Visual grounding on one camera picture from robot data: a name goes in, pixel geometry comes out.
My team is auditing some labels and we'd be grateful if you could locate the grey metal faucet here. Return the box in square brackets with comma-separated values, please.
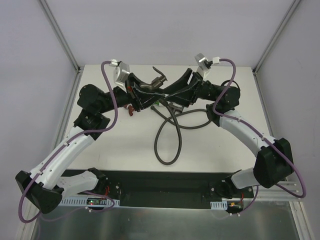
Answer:
[139, 66, 167, 91]

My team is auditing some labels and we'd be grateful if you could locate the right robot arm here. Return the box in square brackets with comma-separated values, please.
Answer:
[163, 68, 293, 198]

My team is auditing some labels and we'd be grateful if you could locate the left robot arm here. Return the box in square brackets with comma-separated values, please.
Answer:
[15, 73, 167, 214]

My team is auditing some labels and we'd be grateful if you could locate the grey angle valve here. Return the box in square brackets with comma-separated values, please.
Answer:
[169, 102, 184, 113]

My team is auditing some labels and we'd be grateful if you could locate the brown plastic faucet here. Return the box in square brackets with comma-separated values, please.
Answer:
[124, 104, 135, 117]

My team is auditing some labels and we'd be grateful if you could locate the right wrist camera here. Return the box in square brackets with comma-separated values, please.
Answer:
[194, 53, 221, 79]

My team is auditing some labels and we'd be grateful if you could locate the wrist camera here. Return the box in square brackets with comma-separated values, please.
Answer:
[109, 59, 131, 91]
[194, 53, 221, 79]

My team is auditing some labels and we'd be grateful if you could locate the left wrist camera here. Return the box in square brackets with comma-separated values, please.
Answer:
[109, 59, 131, 91]

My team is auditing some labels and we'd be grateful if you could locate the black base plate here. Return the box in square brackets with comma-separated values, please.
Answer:
[76, 169, 260, 208]

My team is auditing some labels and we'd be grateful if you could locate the aluminium frame post left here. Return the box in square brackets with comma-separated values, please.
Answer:
[37, 0, 81, 73]

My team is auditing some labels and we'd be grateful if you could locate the aluminium frame post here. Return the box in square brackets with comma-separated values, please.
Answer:
[252, 0, 303, 76]
[37, 0, 81, 73]

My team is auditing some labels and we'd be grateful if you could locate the white cable duct right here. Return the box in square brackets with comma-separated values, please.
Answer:
[210, 200, 228, 211]

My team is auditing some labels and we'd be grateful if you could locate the white cable duct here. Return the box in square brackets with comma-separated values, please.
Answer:
[210, 200, 228, 211]
[59, 196, 120, 208]

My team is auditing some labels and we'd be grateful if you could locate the white cable duct left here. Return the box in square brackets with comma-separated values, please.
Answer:
[59, 196, 120, 208]

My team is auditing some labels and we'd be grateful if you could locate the aluminium frame post right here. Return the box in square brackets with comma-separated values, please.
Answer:
[252, 0, 303, 76]

